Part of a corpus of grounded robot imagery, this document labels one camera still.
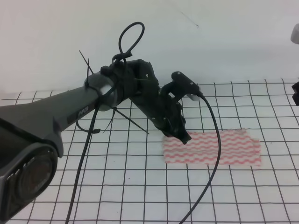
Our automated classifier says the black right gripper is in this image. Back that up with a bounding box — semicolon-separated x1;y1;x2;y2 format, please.
292;82;299;105

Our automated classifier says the pink wavy striped towel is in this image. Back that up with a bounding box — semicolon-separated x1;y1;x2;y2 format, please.
162;129;262;167

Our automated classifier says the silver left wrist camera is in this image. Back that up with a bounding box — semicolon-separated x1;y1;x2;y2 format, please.
187;88;203;101

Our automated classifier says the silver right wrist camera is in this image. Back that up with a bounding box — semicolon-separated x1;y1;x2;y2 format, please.
290;23;299;45

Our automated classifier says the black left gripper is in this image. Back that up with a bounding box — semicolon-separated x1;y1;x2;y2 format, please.
100;59;199;145

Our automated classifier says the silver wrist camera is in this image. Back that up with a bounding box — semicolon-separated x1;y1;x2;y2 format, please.
187;88;203;101
290;23;299;45

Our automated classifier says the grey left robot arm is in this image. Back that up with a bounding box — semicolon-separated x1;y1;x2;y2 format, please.
0;60;199;224

